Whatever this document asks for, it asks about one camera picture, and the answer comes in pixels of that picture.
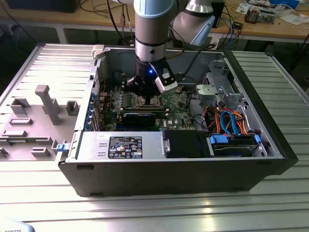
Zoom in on blue flat box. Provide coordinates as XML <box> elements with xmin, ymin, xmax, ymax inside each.
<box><xmin>270</xmin><ymin>0</ymin><xmax>300</xmax><ymax>8</ymax></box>

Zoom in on metal drive cage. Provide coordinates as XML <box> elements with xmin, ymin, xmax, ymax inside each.
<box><xmin>204</xmin><ymin>59</ymin><xmax>244</xmax><ymax>107</ymax></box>

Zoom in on silver power supply unit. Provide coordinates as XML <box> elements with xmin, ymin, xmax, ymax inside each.
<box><xmin>66</xmin><ymin>131</ymin><xmax>168</xmax><ymax>163</ymax></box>

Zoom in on hard disk in blue carrier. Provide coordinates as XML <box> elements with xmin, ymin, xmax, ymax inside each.
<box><xmin>208</xmin><ymin>134</ymin><xmax>262</xmax><ymax>158</ymax></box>

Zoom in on blue cable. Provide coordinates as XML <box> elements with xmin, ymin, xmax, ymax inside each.
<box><xmin>230</xmin><ymin>23</ymin><xmax>240</xmax><ymax>43</ymax></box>

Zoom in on metal socket cover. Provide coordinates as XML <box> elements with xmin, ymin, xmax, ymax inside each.
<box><xmin>137</xmin><ymin>96</ymin><xmax>162</xmax><ymax>107</ymax></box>

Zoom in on black PC case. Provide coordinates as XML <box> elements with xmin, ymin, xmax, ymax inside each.
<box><xmin>57</xmin><ymin>43</ymin><xmax>299</xmax><ymax>198</ymax></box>

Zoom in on black graphics card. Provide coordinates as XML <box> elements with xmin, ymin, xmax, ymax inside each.
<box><xmin>122</xmin><ymin>110</ymin><xmax>157</xmax><ymax>128</ymax></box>

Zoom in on silver metal bracket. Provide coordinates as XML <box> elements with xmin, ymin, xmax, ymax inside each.
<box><xmin>195</xmin><ymin>84</ymin><xmax>217</xmax><ymax>105</ymax></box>

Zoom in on black looped wire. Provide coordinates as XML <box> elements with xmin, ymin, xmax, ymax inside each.
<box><xmin>189</xmin><ymin>91</ymin><xmax>209</xmax><ymax>131</ymax></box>

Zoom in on grey hanging cable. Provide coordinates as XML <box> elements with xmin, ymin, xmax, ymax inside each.
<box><xmin>106</xmin><ymin>0</ymin><xmax>136</xmax><ymax>46</ymax></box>

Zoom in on black desktop box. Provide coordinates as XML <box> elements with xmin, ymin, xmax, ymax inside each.
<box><xmin>212</xmin><ymin>0</ymin><xmax>225</xmax><ymax>29</ymax></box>

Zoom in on black RAM slot bank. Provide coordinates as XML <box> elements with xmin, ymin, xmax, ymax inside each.
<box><xmin>103</xmin><ymin>106</ymin><xmax>169</xmax><ymax>115</ymax></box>

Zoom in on orange wire bundle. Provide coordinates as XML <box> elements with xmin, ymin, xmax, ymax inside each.
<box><xmin>238</xmin><ymin>112</ymin><xmax>250</xmax><ymax>136</ymax></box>
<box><xmin>204</xmin><ymin>107</ymin><xmax>221</xmax><ymax>133</ymax></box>

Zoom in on wooden desk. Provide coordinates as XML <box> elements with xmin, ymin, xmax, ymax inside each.
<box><xmin>0</xmin><ymin>0</ymin><xmax>309</xmax><ymax>44</ymax></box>

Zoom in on grey electronic device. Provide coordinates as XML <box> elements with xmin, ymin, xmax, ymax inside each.
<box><xmin>259</xmin><ymin>9</ymin><xmax>278</xmax><ymax>25</ymax></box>

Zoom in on grey parts rack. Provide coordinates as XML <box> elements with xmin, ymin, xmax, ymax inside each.
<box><xmin>0</xmin><ymin>84</ymin><xmax>82</xmax><ymax>162</ymax></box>

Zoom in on blue expansion slot retainers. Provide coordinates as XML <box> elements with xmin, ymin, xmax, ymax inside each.
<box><xmin>84</xmin><ymin>93</ymin><xmax>98</xmax><ymax>132</ymax></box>

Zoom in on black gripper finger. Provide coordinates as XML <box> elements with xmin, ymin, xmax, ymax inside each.
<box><xmin>126</xmin><ymin>75</ymin><xmax>138</xmax><ymax>93</ymax></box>

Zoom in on brown finned cooler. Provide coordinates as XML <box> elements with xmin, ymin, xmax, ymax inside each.
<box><xmin>244</xmin><ymin>6</ymin><xmax>261</xmax><ymax>24</ymax></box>

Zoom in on black camera cable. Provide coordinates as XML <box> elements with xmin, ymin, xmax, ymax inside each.
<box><xmin>179</xmin><ymin>49</ymin><xmax>201</xmax><ymax>81</ymax></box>

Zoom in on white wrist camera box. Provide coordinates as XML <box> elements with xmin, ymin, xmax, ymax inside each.
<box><xmin>154</xmin><ymin>69</ymin><xmax>179</xmax><ymax>94</ymax></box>

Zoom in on green motherboard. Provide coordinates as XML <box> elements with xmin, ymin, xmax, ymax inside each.
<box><xmin>98</xmin><ymin>82</ymin><xmax>197</xmax><ymax>133</ymax></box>

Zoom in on CPU socket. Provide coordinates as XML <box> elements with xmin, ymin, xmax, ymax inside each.
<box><xmin>135</xmin><ymin>95</ymin><xmax>163</xmax><ymax>109</ymax></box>

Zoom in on beige plastic case latch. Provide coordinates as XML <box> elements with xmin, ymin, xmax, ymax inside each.
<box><xmin>92</xmin><ymin>44</ymin><xmax>110</xmax><ymax>60</ymax></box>

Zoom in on white papers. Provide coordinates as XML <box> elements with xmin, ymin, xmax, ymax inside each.
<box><xmin>277</xmin><ymin>13</ymin><xmax>307</xmax><ymax>26</ymax></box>

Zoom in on black flat equipment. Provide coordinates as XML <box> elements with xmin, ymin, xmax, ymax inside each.
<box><xmin>7</xmin><ymin>0</ymin><xmax>78</xmax><ymax>13</ymax></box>

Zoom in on blue data wire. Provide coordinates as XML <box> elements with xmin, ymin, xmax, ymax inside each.
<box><xmin>228</xmin><ymin>110</ymin><xmax>242</xmax><ymax>137</ymax></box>
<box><xmin>219</xmin><ymin>108</ymin><xmax>233</xmax><ymax>136</ymax></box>

